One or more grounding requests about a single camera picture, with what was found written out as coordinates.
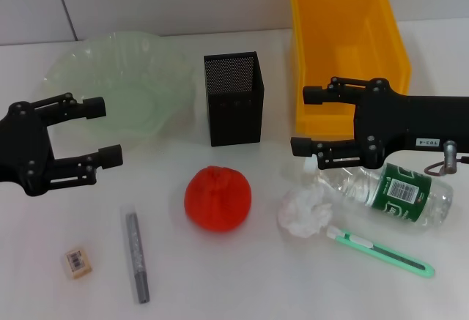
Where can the white paper ball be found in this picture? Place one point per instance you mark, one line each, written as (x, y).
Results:
(302, 214)

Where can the yellow plastic bin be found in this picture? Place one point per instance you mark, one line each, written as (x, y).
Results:
(329, 41)

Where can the pale green glass fruit plate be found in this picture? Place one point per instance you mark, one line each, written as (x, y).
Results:
(121, 78)

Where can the green utility knife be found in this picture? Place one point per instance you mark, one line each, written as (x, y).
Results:
(381, 252)

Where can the gray marker pen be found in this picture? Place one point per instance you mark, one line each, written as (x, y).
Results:
(136, 254)

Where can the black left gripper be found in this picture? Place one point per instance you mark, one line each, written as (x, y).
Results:
(22, 144)

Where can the clear bottle with green label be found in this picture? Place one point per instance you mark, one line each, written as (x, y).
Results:
(403, 192)

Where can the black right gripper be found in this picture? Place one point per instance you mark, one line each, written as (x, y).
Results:
(403, 122)

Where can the beige eraser with barcode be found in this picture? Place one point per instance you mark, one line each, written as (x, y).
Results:
(77, 263)

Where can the black mesh pen holder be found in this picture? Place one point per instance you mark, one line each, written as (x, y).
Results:
(234, 122)

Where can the orange fruit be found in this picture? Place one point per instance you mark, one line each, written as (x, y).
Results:
(218, 203)

